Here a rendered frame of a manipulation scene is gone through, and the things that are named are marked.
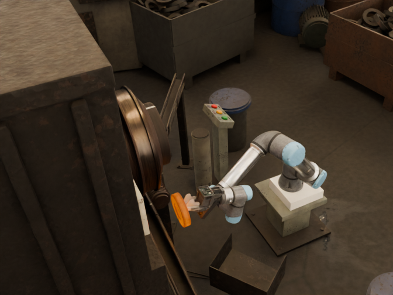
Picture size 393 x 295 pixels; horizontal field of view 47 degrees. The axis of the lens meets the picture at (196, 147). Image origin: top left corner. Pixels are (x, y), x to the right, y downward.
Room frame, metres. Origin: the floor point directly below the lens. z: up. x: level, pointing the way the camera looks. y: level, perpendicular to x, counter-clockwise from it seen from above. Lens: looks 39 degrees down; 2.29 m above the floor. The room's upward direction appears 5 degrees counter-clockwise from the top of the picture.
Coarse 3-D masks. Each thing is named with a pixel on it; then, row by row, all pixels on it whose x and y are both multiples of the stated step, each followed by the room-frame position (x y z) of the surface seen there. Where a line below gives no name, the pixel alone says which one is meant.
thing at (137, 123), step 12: (120, 96) 1.53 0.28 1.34; (132, 96) 1.51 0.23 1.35; (132, 108) 1.46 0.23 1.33; (132, 120) 1.41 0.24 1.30; (144, 120) 1.41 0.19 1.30; (132, 132) 1.37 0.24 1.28; (144, 132) 1.38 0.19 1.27; (144, 144) 1.35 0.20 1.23; (144, 156) 1.33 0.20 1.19; (156, 156) 1.33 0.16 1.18; (144, 168) 1.31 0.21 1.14; (156, 168) 1.32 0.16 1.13; (156, 180) 1.33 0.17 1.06
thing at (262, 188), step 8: (256, 184) 2.04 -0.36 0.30; (264, 184) 2.03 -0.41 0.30; (264, 192) 1.97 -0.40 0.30; (272, 192) 1.96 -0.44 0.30; (264, 200) 1.93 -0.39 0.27; (272, 200) 1.89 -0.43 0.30; (280, 200) 1.89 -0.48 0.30; (320, 200) 1.86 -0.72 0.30; (272, 208) 1.85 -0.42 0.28; (280, 208) 1.82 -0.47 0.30; (296, 208) 1.81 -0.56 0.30; (304, 208) 1.81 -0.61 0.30; (312, 208) 1.83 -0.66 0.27; (280, 216) 1.77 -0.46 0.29; (288, 216) 1.77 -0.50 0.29
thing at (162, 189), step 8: (152, 192) 1.81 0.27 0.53; (160, 192) 1.80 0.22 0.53; (152, 200) 1.78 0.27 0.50; (160, 200) 1.78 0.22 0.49; (168, 200) 1.80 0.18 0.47; (160, 208) 1.78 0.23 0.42; (168, 208) 1.83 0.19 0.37; (160, 216) 1.81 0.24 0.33; (168, 216) 1.82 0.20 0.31; (168, 224) 1.82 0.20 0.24; (168, 232) 1.82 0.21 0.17
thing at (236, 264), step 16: (224, 256) 1.25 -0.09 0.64; (240, 256) 1.27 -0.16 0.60; (224, 272) 1.11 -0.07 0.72; (240, 272) 1.19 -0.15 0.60; (256, 272) 1.18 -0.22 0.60; (272, 272) 1.18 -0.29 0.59; (224, 288) 1.11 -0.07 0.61; (240, 288) 1.07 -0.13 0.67; (256, 288) 1.03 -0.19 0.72; (272, 288) 1.05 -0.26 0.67
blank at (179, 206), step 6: (174, 198) 1.38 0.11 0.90; (180, 198) 1.37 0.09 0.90; (174, 204) 1.40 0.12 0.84; (180, 204) 1.35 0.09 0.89; (174, 210) 1.42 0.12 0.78; (180, 210) 1.33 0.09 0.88; (186, 210) 1.33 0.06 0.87; (180, 216) 1.34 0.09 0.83; (186, 216) 1.31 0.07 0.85; (180, 222) 1.36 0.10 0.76; (186, 222) 1.31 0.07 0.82
